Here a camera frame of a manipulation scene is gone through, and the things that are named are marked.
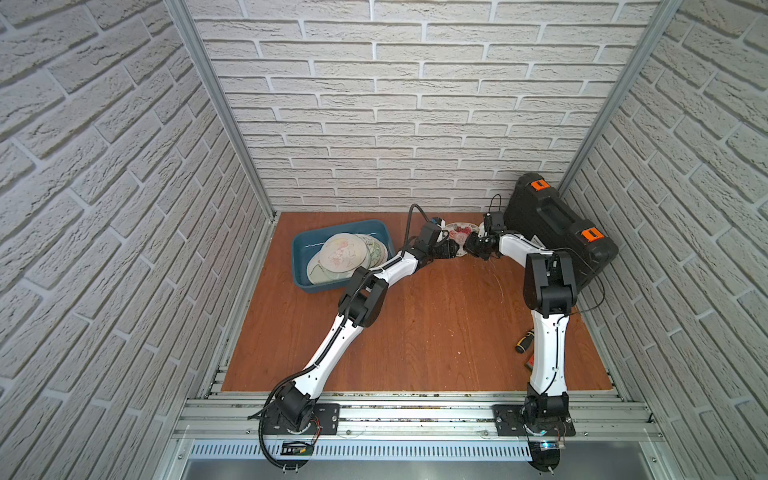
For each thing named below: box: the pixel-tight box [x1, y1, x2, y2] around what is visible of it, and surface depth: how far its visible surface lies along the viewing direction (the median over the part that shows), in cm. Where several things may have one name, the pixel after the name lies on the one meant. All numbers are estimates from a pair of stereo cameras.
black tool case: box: [504, 172, 619, 287], surface depth 88 cm
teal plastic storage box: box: [292, 224, 346, 293], surface depth 105 cm
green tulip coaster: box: [356, 234, 388, 270], surface depth 109 cm
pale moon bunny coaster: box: [319, 232, 367, 273], surface depth 106 cm
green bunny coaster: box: [307, 249, 355, 285], surface depth 102 cm
